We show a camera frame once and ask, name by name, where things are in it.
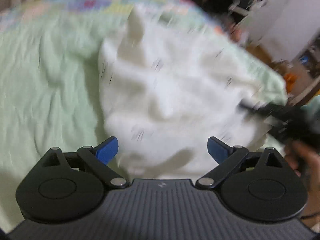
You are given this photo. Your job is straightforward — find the white bow-print cloth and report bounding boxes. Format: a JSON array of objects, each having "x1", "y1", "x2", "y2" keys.
[{"x1": 99, "y1": 9, "x2": 284, "y2": 179}]

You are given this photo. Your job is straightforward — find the person's right hand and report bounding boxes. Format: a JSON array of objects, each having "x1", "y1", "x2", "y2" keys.
[{"x1": 284, "y1": 141, "x2": 319, "y2": 228}]

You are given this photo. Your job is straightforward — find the light green quilt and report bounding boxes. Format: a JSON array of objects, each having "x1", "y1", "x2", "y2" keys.
[{"x1": 1, "y1": 16, "x2": 287, "y2": 231}]

